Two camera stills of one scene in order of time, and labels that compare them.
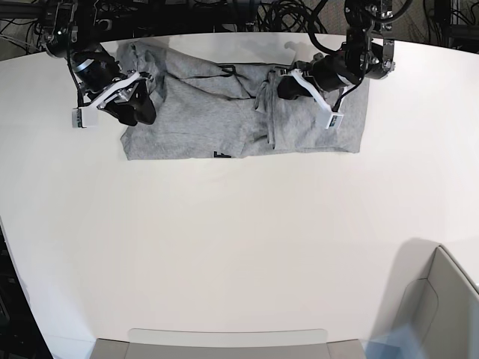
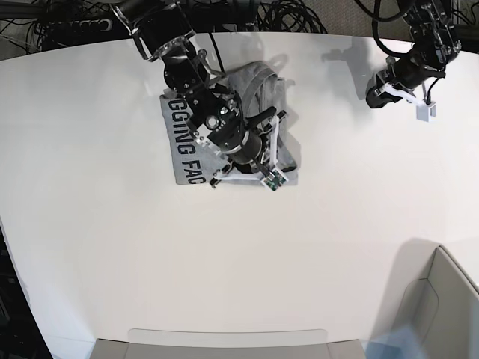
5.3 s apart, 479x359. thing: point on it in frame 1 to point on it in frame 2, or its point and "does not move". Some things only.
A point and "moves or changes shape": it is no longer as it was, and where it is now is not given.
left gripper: (120, 91) to (246, 171)
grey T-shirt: (206, 110) moves or changes shape
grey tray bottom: (144, 343) does not move
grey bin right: (429, 289) does not move
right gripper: (322, 74) to (377, 98)
